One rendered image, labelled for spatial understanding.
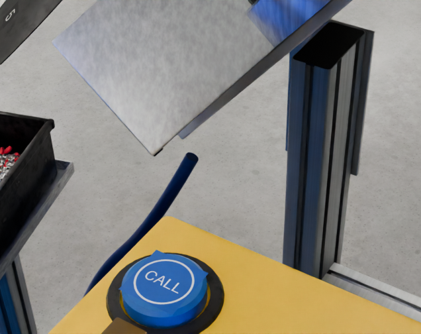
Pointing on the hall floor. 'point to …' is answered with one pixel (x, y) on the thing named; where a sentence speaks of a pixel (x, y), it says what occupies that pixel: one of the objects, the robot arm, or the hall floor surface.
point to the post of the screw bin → (13, 302)
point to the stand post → (321, 147)
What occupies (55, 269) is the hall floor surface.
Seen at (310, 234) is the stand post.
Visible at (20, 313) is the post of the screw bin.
